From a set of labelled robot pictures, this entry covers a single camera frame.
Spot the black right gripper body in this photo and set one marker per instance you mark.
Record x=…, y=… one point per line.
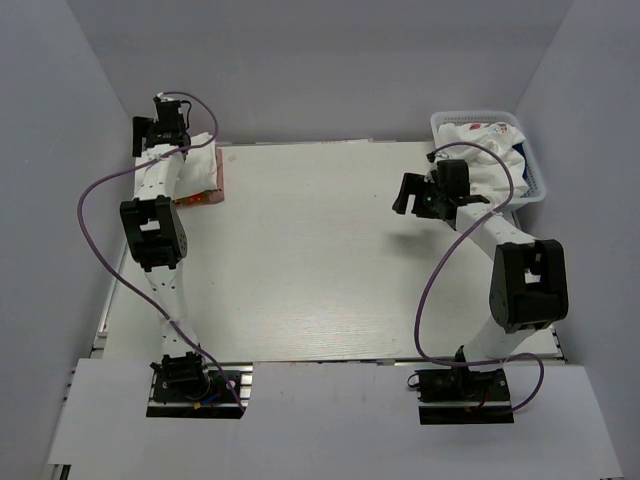
x=428, y=204

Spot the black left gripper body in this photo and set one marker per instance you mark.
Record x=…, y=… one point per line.
x=153, y=129

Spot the white t shirt colourful print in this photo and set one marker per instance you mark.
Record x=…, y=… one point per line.
x=487, y=177

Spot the white t shirt robot print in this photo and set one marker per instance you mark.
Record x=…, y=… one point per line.
x=147, y=155

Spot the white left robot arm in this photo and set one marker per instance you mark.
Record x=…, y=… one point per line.
x=154, y=232

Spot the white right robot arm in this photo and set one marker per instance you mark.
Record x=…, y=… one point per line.
x=528, y=287

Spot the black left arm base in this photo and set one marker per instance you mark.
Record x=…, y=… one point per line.
x=211, y=399

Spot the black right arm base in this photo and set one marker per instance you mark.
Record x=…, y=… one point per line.
x=460, y=396

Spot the folded pink t shirt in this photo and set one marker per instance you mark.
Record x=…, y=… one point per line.
x=210, y=195

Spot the blue t shirt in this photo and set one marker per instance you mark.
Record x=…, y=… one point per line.
x=519, y=148

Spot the white plastic basket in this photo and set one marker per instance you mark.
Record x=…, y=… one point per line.
x=536, y=189

